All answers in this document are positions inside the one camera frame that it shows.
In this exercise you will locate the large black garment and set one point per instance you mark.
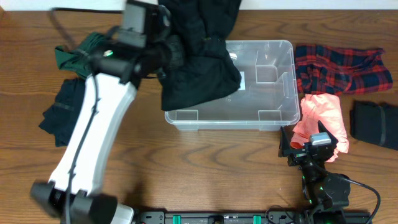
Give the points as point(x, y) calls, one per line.
point(208, 72)

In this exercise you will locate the dark green garment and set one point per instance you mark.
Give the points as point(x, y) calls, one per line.
point(77, 60)

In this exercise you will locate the white paper label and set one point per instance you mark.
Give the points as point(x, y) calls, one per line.
point(242, 82)

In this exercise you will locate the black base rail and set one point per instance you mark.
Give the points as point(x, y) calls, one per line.
point(272, 216)

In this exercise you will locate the pink folded garment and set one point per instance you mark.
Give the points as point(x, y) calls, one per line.
point(325, 108)

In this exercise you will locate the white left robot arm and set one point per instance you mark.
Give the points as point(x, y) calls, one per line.
point(73, 192)

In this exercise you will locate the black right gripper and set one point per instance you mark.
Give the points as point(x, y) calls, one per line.
point(285, 150)

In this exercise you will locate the dark navy garment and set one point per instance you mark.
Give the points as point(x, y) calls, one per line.
point(61, 117)

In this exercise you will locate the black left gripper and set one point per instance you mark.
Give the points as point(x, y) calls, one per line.
point(160, 70)

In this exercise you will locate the clear plastic storage bin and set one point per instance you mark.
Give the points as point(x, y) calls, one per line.
point(269, 101)

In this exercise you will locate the red plaid flannel shirt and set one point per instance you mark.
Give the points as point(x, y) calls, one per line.
point(323, 69)

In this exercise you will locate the black folded garment right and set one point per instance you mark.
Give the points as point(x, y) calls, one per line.
point(375, 124)

